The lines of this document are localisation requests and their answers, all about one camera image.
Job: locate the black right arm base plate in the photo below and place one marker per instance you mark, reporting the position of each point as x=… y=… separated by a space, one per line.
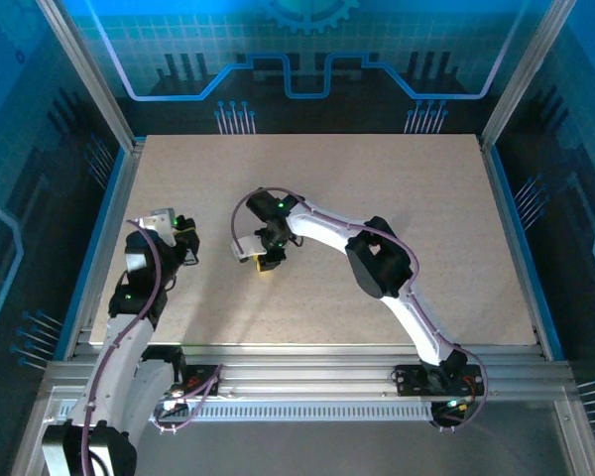
x=409 y=381

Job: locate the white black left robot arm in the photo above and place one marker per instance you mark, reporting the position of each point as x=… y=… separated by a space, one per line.
x=119 y=367

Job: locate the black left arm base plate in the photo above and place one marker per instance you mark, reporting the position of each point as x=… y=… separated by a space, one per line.
x=205 y=372

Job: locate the arm base electronics with LEDs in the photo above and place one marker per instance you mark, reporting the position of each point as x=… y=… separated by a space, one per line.
x=171 y=404
x=453 y=404

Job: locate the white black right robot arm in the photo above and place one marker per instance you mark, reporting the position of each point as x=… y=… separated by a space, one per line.
x=327 y=230

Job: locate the aluminium mounting rail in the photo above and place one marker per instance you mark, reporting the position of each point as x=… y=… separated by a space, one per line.
x=302 y=377

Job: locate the aluminium frame post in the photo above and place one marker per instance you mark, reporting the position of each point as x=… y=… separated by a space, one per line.
x=525 y=74
x=90 y=74

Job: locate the aluminium side rail blue edge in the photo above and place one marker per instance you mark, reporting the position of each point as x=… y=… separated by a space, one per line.
x=516 y=248
x=108 y=248

